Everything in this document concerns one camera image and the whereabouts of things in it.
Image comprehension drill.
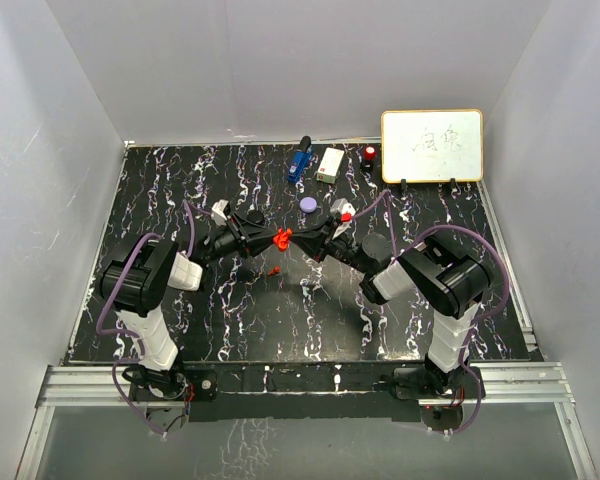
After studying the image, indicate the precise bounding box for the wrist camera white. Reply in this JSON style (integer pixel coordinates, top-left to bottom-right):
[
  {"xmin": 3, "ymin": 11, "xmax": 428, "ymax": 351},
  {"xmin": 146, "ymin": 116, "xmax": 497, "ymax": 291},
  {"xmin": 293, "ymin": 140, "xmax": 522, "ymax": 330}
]
[
  {"xmin": 330, "ymin": 198, "xmax": 356, "ymax": 238},
  {"xmin": 211, "ymin": 199, "xmax": 231, "ymax": 226}
]

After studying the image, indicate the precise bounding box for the aluminium frame rail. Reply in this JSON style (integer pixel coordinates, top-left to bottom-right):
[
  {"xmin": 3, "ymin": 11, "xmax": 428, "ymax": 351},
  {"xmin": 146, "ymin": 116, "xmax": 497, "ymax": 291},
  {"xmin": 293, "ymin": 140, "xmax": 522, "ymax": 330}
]
[{"xmin": 19, "ymin": 361, "xmax": 596, "ymax": 479}]

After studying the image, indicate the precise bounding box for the blue stapler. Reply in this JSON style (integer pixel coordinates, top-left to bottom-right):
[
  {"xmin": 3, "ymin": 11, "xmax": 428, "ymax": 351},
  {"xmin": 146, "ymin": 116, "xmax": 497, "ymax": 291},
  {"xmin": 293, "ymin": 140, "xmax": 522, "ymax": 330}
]
[{"xmin": 287, "ymin": 135, "xmax": 313, "ymax": 183}]

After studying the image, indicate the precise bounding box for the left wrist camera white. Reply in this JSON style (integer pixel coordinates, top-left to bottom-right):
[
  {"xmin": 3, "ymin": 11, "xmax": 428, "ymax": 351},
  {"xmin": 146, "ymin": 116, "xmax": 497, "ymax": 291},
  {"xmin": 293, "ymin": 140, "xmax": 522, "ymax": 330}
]
[{"xmin": 211, "ymin": 199, "xmax": 231, "ymax": 226}]

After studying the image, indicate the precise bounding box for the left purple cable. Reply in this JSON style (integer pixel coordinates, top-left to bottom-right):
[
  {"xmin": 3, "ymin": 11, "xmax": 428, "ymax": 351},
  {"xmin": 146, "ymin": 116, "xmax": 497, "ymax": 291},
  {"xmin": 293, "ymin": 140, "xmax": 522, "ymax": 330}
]
[{"xmin": 94, "ymin": 199, "xmax": 214, "ymax": 436}]

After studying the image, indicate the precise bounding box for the black earbud charging case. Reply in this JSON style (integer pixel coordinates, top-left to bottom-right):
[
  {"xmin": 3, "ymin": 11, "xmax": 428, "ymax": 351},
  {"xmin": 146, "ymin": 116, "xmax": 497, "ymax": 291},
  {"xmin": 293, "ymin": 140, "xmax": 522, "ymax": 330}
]
[{"xmin": 247, "ymin": 210, "xmax": 265, "ymax": 226}]

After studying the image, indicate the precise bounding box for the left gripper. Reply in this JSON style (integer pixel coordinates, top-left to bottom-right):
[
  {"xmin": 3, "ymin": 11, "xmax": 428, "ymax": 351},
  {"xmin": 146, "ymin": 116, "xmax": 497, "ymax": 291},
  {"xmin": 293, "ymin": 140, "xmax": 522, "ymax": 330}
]
[{"xmin": 203, "ymin": 213, "xmax": 280, "ymax": 264}]

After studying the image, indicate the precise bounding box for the white and green box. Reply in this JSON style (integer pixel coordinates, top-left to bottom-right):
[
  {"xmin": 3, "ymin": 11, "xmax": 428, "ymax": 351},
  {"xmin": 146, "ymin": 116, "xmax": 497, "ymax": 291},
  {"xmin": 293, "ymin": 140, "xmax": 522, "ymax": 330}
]
[{"xmin": 316, "ymin": 147, "xmax": 344, "ymax": 184}]

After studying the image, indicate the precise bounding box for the purple cable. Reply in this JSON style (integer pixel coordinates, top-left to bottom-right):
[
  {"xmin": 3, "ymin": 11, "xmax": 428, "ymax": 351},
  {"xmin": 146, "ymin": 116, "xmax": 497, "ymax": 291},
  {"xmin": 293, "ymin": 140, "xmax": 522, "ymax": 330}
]
[
  {"xmin": 94, "ymin": 199, "xmax": 214, "ymax": 436},
  {"xmin": 349, "ymin": 188, "xmax": 511, "ymax": 434}
]

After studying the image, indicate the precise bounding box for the red button device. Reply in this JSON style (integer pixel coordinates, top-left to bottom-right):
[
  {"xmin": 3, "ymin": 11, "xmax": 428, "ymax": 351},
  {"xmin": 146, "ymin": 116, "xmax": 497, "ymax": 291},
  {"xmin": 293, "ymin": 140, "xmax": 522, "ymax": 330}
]
[{"xmin": 361, "ymin": 145, "xmax": 377, "ymax": 171}]

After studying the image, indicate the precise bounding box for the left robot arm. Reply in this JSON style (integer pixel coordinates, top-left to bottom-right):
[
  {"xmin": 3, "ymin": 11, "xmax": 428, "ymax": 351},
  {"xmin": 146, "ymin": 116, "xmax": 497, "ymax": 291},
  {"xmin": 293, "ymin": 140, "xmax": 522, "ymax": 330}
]
[{"xmin": 96, "ymin": 210, "xmax": 292, "ymax": 399}]

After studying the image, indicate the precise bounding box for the white whiteboard with wooden frame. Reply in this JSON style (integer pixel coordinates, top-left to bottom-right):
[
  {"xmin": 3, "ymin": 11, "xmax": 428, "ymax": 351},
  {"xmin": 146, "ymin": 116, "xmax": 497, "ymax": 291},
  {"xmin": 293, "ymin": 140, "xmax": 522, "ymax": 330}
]
[{"xmin": 381, "ymin": 109, "xmax": 484, "ymax": 184}]

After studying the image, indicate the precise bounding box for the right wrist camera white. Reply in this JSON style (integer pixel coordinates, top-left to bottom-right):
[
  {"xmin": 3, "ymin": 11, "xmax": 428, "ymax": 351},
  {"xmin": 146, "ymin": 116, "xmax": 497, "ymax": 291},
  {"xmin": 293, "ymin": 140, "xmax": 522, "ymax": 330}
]
[{"xmin": 330, "ymin": 198, "xmax": 356, "ymax": 238}]

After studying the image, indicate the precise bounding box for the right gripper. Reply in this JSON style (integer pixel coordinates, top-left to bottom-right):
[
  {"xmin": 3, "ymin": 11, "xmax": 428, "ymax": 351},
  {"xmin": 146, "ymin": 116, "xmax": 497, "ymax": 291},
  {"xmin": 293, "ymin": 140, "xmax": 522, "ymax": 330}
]
[{"xmin": 290, "ymin": 216, "xmax": 372, "ymax": 275}]

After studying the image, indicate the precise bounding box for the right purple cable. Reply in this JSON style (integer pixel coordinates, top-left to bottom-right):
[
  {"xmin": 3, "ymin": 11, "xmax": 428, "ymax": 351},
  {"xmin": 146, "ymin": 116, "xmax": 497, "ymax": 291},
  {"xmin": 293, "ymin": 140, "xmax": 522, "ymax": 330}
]
[{"xmin": 349, "ymin": 188, "xmax": 511, "ymax": 434}]

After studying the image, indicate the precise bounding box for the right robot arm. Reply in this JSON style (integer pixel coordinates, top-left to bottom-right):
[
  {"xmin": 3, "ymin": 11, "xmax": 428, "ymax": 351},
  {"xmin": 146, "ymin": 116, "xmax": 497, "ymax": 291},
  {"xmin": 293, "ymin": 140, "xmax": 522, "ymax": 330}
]
[{"xmin": 291, "ymin": 219, "xmax": 510, "ymax": 398}]

